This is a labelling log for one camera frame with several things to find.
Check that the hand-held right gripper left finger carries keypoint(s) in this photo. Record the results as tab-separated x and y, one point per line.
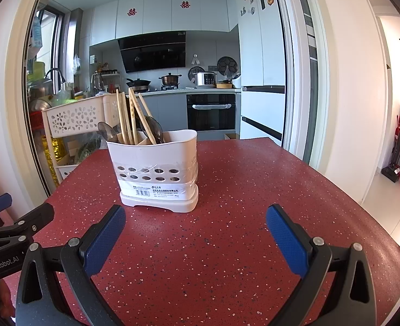
104	241

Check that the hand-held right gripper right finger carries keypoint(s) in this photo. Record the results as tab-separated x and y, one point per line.
286	241

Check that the white plastic utensil holder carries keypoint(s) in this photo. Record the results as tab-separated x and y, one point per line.
152	156

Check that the dark translucent plastic spoon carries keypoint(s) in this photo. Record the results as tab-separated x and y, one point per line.
104	130
155	129

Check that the gold foil package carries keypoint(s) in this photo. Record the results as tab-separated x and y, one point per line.
55	152

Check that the cream plastic trolley cart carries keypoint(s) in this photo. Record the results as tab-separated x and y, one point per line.
71	117

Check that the stacked metal pans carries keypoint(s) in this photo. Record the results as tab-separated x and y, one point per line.
40	90

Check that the grey lower kitchen cabinets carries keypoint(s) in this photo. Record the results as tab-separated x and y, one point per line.
172	115

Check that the curved kitchen faucet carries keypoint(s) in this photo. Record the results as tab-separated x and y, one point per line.
59	72

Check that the black built-in oven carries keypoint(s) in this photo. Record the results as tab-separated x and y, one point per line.
210	117

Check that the white spice rack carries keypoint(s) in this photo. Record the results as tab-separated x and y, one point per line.
111	81

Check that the black wok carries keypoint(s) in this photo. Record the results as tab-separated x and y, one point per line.
138	83

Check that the glass sliding door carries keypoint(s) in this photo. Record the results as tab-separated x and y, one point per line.
305	74

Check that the hanging plastic bag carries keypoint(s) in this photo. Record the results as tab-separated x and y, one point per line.
37	34

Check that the steel cooking pot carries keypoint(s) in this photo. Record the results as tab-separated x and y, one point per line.
169	79

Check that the silver rice cooker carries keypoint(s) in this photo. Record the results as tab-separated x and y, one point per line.
205	79

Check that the round grey plate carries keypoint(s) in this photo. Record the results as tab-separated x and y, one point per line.
190	73

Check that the black range hood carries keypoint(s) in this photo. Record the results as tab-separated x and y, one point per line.
152	56

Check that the white refrigerator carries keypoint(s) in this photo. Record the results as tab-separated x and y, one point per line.
261	40

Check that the red paper decoration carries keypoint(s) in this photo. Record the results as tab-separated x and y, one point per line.
185	5
131	12

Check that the white upper kitchen cabinets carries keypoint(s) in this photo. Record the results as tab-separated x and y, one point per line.
159	17

